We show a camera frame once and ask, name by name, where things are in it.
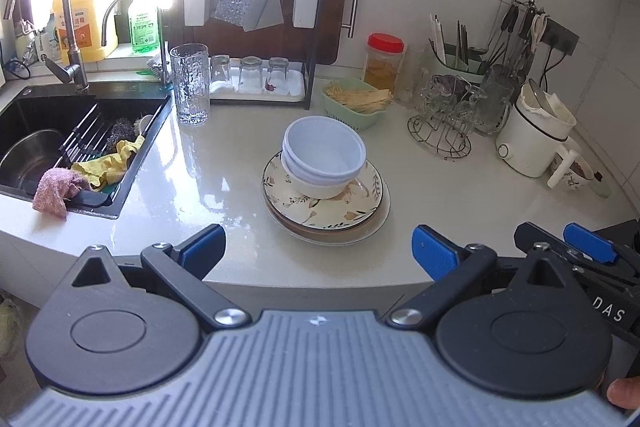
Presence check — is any large white leaf-pattern bowl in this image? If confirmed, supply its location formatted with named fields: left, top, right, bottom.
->
left=263, top=190, right=391, bottom=244

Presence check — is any cream floral plate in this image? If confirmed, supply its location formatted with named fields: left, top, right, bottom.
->
left=262, top=153, right=384, bottom=231

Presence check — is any white ceramic bowl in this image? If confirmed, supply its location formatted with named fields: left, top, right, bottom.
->
left=280, top=157, right=355, bottom=199

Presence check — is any lilac plastic bowl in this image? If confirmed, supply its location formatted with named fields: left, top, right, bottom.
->
left=282, top=116, right=367, bottom=179

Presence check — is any black kitchen sink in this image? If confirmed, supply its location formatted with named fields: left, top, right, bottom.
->
left=1, top=81, right=172, bottom=219

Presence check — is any chrome kitchen faucet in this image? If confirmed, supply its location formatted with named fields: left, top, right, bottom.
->
left=2, top=0, right=89, bottom=93

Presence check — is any person's right hand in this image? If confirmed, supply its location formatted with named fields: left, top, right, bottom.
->
left=606, top=376, right=640, bottom=410

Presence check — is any floral ceramic cup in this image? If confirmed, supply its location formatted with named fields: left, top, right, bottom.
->
left=548, top=138, right=594, bottom=190

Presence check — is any yellow cloth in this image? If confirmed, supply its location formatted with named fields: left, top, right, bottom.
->
left=70, top=135, right=144, bottom=192

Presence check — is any white electric cooker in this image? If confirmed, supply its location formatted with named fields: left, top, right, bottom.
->
left=496, top=81, right=579, bottom=188

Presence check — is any pink cloth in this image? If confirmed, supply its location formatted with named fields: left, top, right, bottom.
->
left=32, top=168, right=90, bottom=220

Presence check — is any steel pot in sink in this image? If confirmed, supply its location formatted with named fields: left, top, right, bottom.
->
left=1, top=129, right=64, bottom=190

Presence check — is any green basket with noodles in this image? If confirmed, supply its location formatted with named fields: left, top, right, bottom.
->
left=322, top=79, right=393, bottom=132

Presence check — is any tall textured drinking glass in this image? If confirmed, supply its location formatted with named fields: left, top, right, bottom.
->
left=169, top=43, right=210, bottom=126

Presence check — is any upturned small glass middle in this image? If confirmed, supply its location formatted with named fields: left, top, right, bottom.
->
left=239, top=56, right=262, bottom=94

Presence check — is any upturned small glass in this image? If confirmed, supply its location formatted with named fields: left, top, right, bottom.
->
left=265, top=57, right=288, bottom=95
left=209, top=54, right=231, bottom=84
left=239, top=56, right=262, bottom=94

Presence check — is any green utensil holder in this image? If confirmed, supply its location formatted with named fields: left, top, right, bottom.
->
left=425, top=15, right=485, bottom=86

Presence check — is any upturned small glass right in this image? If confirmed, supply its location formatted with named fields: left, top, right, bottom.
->
left=265, top=57, right=288, bottom=95

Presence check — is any upturned small glass left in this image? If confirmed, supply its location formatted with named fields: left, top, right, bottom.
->
left=209, top=54, right=231, bottom=84

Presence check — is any red-lid plastic jar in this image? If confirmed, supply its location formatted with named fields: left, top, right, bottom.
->
left=362, top=32, right=405, bottom=92

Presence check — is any green dish soap bottle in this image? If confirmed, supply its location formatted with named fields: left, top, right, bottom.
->
left=128, top=0, right=160, bottom=53

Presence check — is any black dish rack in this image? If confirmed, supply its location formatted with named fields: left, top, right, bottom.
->
left=177, top=0, right=324, bottom=111

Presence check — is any yellow detergent bottle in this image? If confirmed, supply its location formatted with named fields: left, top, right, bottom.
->
left=70, top=0, right=118, bottom=62

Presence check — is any small chrome faucet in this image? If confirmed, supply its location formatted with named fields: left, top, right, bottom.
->
left=100, top=0, right=172, bottom=88

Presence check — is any wire glass-holder rack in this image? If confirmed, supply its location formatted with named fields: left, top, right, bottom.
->
left=407, top=75, right=486, bottom=159

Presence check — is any glass mug with handle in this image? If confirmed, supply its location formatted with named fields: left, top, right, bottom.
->
left=475, top=64, right=514, bottom=135

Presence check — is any black wall socket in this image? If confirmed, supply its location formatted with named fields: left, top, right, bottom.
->
left=541, top=18, right=579, bottom=56

